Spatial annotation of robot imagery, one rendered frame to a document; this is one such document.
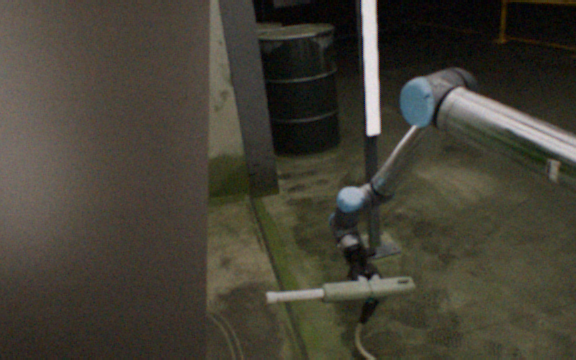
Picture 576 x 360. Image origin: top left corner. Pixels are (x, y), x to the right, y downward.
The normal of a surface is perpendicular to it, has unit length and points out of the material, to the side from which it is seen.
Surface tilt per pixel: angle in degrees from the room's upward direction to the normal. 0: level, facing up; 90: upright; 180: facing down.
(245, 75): 90
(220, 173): 90
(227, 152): 90
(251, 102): 90
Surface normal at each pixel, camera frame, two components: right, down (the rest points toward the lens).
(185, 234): 0.26, 0.39
